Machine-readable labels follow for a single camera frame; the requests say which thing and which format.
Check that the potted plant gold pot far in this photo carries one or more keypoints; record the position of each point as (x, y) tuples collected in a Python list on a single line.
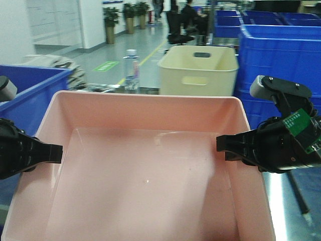
[(141, 11)]

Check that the standing person light trousers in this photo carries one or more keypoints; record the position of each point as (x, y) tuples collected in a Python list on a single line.
[(158, 6)]

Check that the potted plant gold pot middle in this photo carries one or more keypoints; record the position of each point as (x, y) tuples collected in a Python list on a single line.
[(129, 14)]

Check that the potted plant gold pot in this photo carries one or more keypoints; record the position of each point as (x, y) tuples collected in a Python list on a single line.
[(111, 19), (129, 14), (141, 11)]

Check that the potted plant gold pot near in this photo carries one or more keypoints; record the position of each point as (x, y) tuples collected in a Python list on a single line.
[(111, 19)]

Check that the large blue crate upper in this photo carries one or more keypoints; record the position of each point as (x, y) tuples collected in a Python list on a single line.
[(286, 52)]

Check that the blue crate background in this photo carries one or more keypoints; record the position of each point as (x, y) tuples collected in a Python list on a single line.
[(300, 19), (262, 18), (227, 24)]

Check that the blue crate background right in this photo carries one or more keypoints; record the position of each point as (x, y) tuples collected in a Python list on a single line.
[(300, 19)]

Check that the green circuit board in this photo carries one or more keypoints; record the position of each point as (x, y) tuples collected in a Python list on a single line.
[(297, 122)]

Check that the clear water bottle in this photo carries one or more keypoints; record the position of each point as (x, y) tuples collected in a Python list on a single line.
[(132, 79)]

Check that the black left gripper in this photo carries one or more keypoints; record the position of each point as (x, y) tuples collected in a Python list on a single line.
[(23, 153)]

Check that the pink plastic bin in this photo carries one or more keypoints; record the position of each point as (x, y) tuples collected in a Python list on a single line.
[(140, 167)]

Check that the black office chair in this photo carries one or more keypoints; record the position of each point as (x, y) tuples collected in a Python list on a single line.
[(174, 35)]

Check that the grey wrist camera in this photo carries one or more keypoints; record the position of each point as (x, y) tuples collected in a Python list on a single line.
[(287, 96), (8, 89)]

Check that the large blue crate lower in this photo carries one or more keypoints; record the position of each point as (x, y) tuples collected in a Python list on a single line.
[(257, 110)]

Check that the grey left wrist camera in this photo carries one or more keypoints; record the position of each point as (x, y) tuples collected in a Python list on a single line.
[(8, 89)]

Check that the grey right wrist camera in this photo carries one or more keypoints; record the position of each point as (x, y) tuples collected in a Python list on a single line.
[(287, 96)]

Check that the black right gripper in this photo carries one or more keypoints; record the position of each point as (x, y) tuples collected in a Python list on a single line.
[(277, 150)]

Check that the seated person in black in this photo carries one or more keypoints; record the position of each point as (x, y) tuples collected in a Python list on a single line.
[(191, 17)]

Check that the blue crate left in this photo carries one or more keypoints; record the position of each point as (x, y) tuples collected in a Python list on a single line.
[(36, 87)]

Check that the large blue crate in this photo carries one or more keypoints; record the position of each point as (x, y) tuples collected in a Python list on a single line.
[(286, 52), (257, 110)]

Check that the blue crate background middle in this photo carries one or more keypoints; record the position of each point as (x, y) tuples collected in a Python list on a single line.
[(262, 18)]

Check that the cream plastic bin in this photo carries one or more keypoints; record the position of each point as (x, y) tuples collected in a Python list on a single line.
[(198, 71)]

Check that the blue crate background left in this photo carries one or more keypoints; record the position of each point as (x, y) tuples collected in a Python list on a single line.
[(227, 24)]

